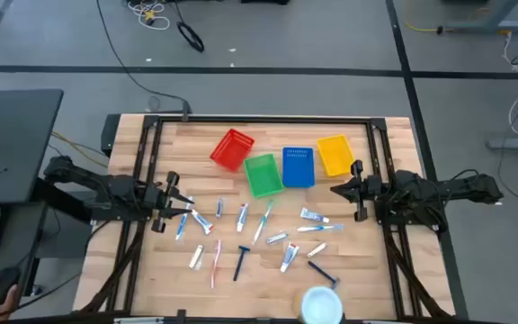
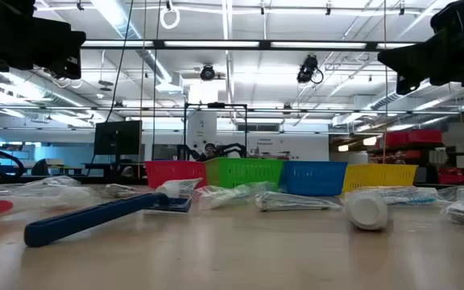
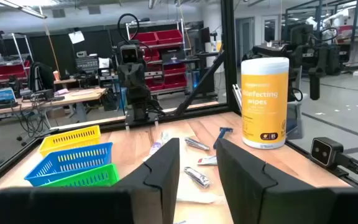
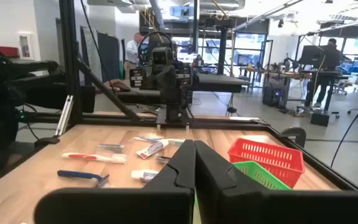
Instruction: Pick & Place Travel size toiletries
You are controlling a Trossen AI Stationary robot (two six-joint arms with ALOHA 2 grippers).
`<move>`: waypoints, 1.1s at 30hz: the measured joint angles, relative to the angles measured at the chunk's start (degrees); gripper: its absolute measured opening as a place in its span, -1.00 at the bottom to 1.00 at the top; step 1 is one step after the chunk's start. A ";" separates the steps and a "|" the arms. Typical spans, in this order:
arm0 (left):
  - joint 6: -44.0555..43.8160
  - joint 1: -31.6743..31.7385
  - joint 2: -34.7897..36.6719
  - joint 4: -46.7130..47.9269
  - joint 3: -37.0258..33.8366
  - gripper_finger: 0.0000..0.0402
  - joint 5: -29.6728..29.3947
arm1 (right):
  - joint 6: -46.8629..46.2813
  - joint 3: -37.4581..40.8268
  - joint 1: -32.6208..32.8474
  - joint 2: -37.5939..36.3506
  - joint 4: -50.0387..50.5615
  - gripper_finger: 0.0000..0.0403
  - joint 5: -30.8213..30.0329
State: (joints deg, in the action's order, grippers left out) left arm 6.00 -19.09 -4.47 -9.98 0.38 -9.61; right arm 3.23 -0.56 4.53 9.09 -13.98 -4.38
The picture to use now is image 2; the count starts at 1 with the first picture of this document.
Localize black background robot arms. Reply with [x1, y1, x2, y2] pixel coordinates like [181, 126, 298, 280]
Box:
[177, 143, 248, 162]

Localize white cable ring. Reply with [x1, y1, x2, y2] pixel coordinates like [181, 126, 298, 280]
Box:
[159, 6, 181, 31]

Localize red plastic basket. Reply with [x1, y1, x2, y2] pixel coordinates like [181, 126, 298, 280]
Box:
[144, 159, 208, 189]

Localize black overhead frame beam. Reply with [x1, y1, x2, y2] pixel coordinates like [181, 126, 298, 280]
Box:
[81, 39, 418, 52]

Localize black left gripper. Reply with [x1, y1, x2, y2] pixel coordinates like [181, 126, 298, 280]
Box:
[0, 0, 87, 81]

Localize white striped toothpaste tube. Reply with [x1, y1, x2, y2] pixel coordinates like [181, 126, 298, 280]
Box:
[154, 177, 204, 199]

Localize yellow plastic basket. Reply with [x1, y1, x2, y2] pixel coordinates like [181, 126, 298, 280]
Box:
[341, 163, 418, 194]

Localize black monitor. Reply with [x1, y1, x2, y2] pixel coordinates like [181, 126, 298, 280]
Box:
[93, 119, 143, 156]

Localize green plastic basket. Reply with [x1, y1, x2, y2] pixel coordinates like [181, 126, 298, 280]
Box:
[204, 157, 284, 189]

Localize red storage bins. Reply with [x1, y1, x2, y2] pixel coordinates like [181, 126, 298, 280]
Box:
[384, 128, 443, 148]

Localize black station frame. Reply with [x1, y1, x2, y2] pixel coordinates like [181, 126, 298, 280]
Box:
[182, 102, 249, 162]

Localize dark office chair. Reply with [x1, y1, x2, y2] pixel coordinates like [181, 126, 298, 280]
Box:
[30, 158, 52, 176]

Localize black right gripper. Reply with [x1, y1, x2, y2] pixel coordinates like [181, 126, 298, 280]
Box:
[376, 0, 464, 97]

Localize black hanging cable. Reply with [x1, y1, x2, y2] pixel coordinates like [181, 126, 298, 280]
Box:
[105, 0, 135, 122]

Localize teal toothbrush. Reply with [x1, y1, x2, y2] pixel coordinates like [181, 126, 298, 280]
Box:
[194, 180, 277, 210]

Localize black round ceiling camera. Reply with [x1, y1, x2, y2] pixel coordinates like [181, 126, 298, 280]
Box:
[199, 64, 216, 81]

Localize blue disposable razor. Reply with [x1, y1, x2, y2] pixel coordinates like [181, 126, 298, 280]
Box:
[23, 192, 193, 248]

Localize black corrugated cable hose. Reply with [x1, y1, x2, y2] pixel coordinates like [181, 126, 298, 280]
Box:
[0, 135, 26, 182]

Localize white plastic bottle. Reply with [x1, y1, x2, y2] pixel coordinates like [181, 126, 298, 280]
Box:
[343, 188, 390, 231]

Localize blue plastic basket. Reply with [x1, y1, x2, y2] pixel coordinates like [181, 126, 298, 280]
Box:
[279, 160, 348, 197]

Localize black table edge frame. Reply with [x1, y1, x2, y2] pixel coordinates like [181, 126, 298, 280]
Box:
[0, 173, 148, 186]

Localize black ceiling camera with cable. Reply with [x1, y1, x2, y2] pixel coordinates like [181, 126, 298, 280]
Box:
[296, 54, 324, 85]

